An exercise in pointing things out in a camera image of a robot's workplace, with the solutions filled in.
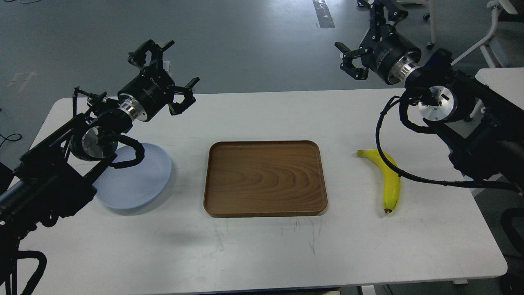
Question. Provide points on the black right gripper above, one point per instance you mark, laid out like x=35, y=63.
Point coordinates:
x=384, y=51

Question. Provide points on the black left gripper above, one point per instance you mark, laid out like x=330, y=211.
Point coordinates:
x=154, y=88

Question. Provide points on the light blue round plate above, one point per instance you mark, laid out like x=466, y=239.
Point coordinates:
x=136, y=186

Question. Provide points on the yellow banana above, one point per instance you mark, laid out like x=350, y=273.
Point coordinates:
x=391, y=180

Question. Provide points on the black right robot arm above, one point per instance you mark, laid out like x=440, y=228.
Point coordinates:
x=482, y=129

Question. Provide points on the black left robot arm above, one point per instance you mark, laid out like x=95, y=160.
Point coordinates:
x=56, y=177

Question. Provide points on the grey floor tape strip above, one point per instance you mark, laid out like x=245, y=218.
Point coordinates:
x=324, y=17

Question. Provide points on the brown wooden tray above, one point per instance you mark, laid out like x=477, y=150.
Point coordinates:
x=264, y=179

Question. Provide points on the white rolling chair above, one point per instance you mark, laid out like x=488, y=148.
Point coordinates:
x=502, y=47

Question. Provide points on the white side table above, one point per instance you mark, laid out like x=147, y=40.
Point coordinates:
x=507, y=82

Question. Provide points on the white rolling chair frame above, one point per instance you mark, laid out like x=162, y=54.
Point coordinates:
x=430, y=5

